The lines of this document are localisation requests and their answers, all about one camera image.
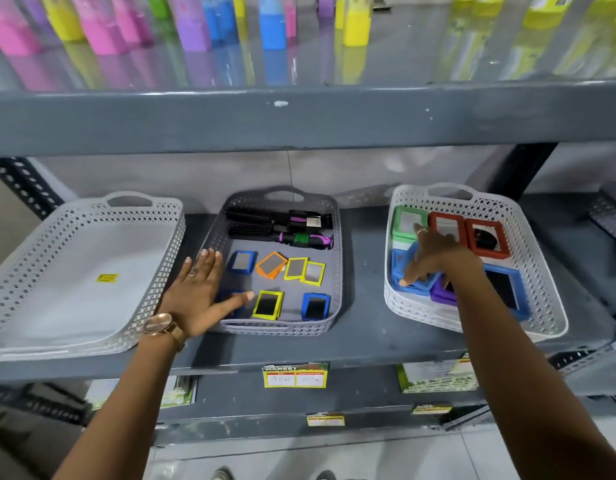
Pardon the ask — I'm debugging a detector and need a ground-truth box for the purple framed mirror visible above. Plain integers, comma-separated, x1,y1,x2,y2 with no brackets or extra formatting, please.
430,274,459,307

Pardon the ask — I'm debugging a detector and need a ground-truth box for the green and white shelf card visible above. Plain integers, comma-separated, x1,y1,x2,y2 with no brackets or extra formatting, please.
397,356,479,394
85,375,198,411

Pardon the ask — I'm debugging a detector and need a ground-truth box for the white perforated basket with mirrors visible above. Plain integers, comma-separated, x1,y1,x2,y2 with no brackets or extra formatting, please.
384,183,569,343

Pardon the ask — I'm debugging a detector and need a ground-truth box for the person's right forearm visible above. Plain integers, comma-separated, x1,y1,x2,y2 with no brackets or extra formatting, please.
455,271,616,480

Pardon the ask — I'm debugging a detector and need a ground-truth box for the row of colourful boxed products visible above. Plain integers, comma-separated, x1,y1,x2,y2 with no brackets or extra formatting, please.
0,0,376,57

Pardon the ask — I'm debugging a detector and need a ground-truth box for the red framed mirror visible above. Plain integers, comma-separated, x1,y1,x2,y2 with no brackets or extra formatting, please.
465,218,512,260
427,211,469,247

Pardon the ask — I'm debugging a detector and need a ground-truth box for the small blue framed mirror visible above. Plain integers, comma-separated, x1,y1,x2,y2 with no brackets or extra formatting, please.
301,293,332,322
215,290,250,319
227,250,259,275

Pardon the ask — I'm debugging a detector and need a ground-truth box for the green framed mirror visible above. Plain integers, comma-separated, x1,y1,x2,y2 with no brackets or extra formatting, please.
391,205,430,242

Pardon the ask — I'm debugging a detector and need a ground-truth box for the medium blue framed mirror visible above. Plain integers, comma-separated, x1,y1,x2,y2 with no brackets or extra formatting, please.
399,243,442,293
390,248,438,298

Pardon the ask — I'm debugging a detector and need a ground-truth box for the empty white perforated basket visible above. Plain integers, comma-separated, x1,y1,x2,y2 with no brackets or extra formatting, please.
0,191,187,363

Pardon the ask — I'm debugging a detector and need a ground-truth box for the black hairbrush with green band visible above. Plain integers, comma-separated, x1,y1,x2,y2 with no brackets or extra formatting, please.
228,222,334,251

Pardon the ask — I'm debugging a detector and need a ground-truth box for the yellow shelf price label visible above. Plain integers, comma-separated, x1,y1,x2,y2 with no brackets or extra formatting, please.
262,363,330,389

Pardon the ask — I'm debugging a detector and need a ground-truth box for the large blue framed mirror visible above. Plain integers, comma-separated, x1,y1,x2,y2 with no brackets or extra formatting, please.
482,263,532,322

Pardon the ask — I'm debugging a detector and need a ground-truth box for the small yellow framed mirror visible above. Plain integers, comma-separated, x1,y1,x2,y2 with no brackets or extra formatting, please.
300,261,327,287
251,289,285,322
283,257,309,282

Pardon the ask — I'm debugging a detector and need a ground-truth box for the small orange framed mirror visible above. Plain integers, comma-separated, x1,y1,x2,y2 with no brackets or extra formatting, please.
255,251,289,281

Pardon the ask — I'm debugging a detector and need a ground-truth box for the person's left forearm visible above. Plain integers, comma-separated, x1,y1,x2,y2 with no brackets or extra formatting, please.
52,322,190,480

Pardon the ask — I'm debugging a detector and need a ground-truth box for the grey metal shelving rack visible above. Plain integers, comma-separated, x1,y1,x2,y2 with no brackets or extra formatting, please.
0,0,616,445

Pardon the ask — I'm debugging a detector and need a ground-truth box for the person's right hand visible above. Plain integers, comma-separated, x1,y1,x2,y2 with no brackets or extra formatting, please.
398,223,485,296

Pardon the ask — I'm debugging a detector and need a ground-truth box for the row of yellow-green packets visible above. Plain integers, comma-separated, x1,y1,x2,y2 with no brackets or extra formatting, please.
450,0,616,31

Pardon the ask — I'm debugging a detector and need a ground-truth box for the black hairbrush with purple band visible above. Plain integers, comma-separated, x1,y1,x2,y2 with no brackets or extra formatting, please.
225,206,334,231

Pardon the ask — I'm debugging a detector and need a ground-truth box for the person's left hand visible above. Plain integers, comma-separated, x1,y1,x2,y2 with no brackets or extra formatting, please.
158,248,256,339

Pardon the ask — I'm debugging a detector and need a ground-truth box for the dark grey perforated basket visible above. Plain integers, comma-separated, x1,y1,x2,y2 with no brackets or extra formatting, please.
589,179,616,245

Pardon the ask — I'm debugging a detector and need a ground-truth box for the rose gold wristwatch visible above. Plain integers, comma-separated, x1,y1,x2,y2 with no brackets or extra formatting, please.
140,313,188,352

